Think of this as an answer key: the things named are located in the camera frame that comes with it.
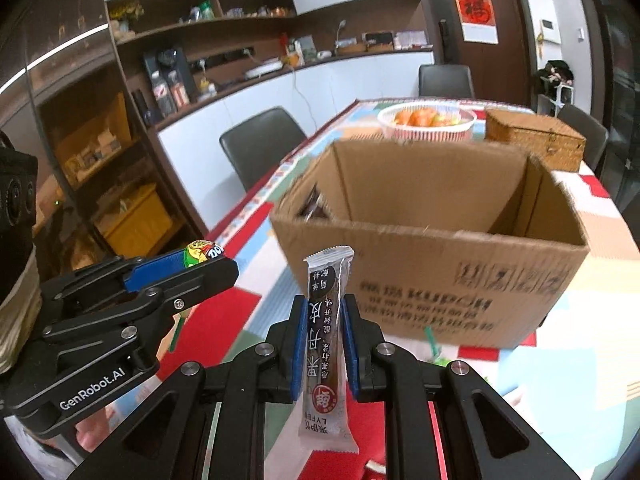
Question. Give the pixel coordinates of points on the long dark snack bar packet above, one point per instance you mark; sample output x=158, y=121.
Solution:
x=325, y=360

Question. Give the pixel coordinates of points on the brown wall shelving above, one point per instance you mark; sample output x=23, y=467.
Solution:
x=230, y=35

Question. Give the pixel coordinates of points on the brown wicker box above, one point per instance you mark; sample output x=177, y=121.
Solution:
x=535, y=135

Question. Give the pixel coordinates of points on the yellow storage box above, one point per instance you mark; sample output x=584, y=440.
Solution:
x=132, y=222

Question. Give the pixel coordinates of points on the white desk card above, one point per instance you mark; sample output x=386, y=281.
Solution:
x=410, y=40

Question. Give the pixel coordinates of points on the orange fruit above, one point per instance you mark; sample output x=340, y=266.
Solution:
x=424, y=116
x=401, y=117

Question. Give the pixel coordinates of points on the black clothes pile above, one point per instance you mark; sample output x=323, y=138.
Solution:
x=552, y=74

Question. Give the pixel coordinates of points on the person's left hand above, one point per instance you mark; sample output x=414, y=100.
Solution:
x=92, y=432

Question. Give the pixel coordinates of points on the dark open shelf unit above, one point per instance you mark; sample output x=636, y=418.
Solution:
x=75, y=110

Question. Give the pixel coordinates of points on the colourful patchwork tablecloth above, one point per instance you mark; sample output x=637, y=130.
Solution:
x=590, y=360

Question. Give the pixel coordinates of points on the clear water bottle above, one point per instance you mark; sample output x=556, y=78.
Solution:
x=159, y=91

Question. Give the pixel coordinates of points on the white rack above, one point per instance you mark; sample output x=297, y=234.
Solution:
x=562, y=97

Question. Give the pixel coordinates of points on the dark grey dining chair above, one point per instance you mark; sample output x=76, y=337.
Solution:
x=260, y=145
x=582, y=130
x=445, y=82

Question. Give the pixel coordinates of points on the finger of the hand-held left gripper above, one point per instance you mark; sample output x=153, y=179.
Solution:
x=155, y=270
x=200, y=285

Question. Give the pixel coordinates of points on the brown cardboard box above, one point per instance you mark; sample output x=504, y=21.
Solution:
x=450, y=270

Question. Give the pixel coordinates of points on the yellow flower bunch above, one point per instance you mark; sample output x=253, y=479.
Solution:
x=126, y=12

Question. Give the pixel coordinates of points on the white sideboard counter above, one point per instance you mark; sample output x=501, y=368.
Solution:
x=350, y=80

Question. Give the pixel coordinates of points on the black flat device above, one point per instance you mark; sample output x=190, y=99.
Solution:
x=378, y=40

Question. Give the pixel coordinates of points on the red and white wall calendar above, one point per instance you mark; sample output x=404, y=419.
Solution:
x=475, y=10

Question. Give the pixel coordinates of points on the white tray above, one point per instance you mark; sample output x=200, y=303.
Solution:
x=262, y=67

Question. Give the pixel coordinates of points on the green lollipop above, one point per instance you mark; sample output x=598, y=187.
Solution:
x=202, y=252
x=430, y=342

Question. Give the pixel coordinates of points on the dark brown door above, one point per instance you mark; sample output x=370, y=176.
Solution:
x=500, y=70

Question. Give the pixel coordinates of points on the dark glass door cabinet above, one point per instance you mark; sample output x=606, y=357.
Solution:
x=620, y=85

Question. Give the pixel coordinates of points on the white intercom panel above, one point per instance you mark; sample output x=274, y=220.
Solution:
x=547, y=29

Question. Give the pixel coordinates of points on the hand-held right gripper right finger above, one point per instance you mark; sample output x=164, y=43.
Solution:
x=350, y=355

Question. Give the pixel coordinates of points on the white gooseneck lamp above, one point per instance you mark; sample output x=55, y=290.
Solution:
x=341, y=30

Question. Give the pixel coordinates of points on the orange cup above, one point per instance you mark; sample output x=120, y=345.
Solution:
x=292, y=60

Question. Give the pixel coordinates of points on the green fruit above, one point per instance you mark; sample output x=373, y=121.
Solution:
x=442, y=120

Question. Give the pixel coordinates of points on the dark brown cracker packet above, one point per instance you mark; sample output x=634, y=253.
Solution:
x=315, y=205

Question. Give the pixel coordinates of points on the green bottle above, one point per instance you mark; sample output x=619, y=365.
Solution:
x=202, y=10

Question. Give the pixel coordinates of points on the white fruit basket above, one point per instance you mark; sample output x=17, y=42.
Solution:
x=425, y=132

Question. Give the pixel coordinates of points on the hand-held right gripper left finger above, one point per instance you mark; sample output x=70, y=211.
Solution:
x=299, y=355

